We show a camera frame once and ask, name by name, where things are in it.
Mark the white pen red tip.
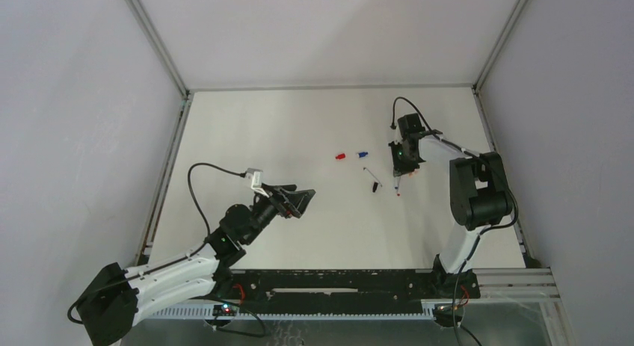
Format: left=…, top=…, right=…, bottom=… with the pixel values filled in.
left=393, top=176, right=401, bottom=197

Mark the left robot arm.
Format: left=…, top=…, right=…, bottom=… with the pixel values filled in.
left=73, top=185, right=316, bottom=345

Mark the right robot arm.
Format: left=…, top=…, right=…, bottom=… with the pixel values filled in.
left=389, top=114, right=517, bottom=285

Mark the white pen black tip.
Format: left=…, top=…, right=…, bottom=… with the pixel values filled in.
left=363, top=167, right=383, bottom=193

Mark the left controller board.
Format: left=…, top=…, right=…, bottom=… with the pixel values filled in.
left=212, top=303, right=239, bottom=318

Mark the controller board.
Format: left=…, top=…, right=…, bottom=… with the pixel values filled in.
left=212, top=303, right=239, bottom=318
left=432, top=304, right=465, bottom=328

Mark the perforated metal strip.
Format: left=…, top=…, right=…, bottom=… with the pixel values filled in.
left=147, top=303, right=435, bottom=321

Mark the right controller board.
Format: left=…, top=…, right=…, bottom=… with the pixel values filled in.
left=432, top=304, right=465, bottom=328

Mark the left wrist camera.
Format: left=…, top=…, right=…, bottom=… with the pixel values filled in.
left=245, top=168, right=265, bottom=195

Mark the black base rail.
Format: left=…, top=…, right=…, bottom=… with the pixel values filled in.
left=203, top=269, right=481, bottom=312

